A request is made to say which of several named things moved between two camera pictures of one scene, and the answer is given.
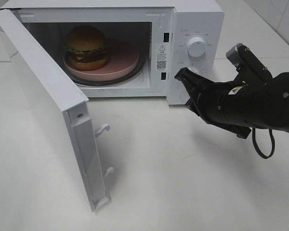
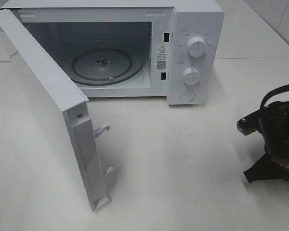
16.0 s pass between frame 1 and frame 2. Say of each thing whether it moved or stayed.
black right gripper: moved
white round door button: stayed
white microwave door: stayed
